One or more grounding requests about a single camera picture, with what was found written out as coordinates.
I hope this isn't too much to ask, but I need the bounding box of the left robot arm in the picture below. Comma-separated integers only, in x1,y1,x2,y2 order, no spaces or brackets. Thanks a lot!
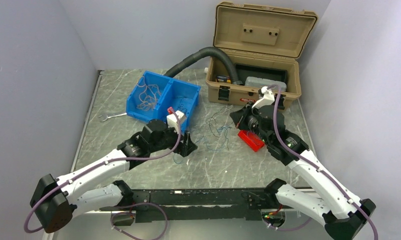
28,119,198,233

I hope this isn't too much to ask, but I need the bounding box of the yellow black device in case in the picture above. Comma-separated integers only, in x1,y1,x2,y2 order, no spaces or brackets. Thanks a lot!
216,75,232,84

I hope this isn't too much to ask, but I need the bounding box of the red storage bin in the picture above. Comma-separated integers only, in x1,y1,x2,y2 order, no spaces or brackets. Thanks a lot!
237,130,265,152

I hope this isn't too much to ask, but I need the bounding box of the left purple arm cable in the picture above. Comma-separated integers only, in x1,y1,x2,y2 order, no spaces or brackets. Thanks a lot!
23,109,183,240

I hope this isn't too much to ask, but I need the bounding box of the black tray in case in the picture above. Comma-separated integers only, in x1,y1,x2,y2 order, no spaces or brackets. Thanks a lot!
235,63,288,84

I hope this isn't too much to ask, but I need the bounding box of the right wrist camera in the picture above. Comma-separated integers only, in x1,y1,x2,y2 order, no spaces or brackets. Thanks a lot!
251,86,275,109

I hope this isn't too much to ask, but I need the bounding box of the tan tool case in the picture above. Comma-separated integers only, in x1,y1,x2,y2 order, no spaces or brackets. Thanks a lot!
213,1,319,111

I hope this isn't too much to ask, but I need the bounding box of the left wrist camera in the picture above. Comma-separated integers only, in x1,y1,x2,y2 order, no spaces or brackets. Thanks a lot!
166,107,187,133

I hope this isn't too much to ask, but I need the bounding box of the grey plastic organiser box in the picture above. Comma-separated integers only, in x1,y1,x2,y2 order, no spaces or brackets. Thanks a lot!
244,76,287,92

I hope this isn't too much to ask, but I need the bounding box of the silver wrench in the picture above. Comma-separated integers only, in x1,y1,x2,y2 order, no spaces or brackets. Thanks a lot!
98,111,127,122

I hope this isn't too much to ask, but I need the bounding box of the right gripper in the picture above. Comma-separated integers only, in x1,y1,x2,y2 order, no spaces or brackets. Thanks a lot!
230,100,272,145

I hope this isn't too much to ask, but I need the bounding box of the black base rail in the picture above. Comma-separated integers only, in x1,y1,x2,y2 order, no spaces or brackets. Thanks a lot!
101,187,287,223

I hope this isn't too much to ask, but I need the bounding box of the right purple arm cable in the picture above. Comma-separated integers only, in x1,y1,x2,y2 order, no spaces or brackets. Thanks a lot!
261,84,380,240

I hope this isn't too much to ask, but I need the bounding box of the blue double storage bin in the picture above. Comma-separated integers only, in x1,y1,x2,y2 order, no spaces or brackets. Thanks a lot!
125,71,201,130

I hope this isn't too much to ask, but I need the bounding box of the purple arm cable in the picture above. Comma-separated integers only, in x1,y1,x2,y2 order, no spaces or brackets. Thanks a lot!
261,84,380,240
23,109,183,240

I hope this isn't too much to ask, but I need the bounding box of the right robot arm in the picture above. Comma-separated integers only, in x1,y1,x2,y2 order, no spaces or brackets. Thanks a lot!
229,103,376,240

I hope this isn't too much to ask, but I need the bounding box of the grey corrugated hose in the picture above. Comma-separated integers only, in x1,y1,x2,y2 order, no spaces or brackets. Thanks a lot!
163,45,244,86

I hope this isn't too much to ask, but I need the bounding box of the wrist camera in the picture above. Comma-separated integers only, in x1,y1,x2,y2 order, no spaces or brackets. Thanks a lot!
166,107,187,133
251,86,275,109

